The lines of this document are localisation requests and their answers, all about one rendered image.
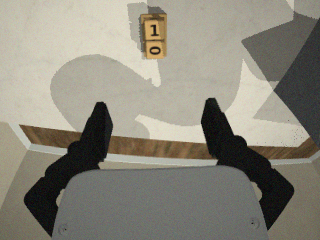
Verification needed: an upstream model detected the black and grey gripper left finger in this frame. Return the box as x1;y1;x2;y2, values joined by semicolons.
24;102;113;238

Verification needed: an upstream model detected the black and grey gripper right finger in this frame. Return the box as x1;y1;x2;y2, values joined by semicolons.
201;98;294;231

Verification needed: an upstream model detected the brown wooden digit cube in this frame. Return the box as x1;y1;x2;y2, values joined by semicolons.
146;39;164;59
144;17;164;40

